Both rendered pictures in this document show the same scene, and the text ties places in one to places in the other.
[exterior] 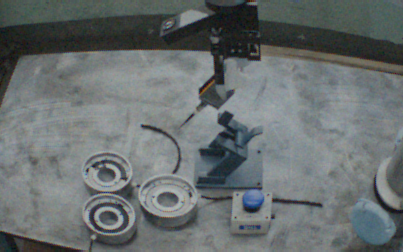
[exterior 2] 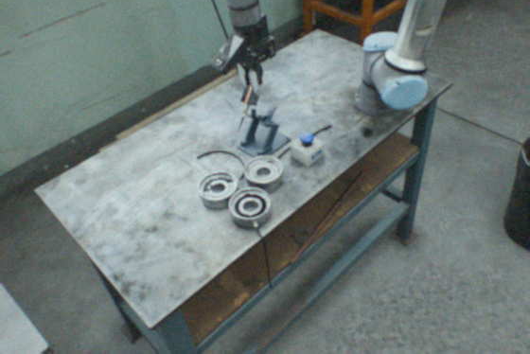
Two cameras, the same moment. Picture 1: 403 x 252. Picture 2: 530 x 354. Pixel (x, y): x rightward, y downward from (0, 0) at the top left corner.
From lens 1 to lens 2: 0.70 m
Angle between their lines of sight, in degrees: 31
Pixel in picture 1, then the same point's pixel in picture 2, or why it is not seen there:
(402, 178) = (420, 46)
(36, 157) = (151, 225)
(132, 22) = (27, 168)
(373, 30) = (188, 67)
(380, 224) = (417, 85)
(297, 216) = (326, 137)
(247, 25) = (263, 34)
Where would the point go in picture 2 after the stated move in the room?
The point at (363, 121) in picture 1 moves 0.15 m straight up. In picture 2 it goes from (298, 80) to (296, 41)
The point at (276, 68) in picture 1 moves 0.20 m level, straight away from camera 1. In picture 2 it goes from (222, 91) to (191, 70)
